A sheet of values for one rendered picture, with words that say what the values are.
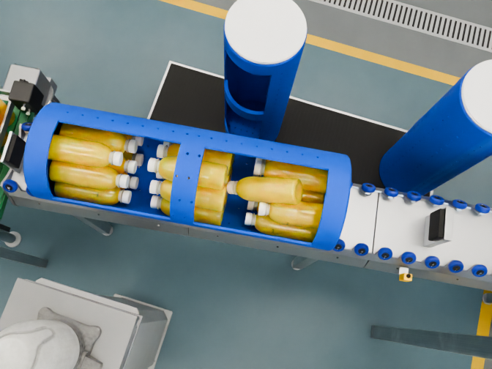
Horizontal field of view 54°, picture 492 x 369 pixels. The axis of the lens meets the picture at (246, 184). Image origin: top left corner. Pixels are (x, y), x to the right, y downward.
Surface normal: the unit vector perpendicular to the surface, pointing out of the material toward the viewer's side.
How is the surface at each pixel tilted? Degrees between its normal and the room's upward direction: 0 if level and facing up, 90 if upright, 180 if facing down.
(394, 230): 0
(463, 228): 0
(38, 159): 26
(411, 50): 0
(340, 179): 10
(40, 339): 64
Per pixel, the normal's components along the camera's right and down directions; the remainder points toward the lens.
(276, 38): 0.04, -0.25
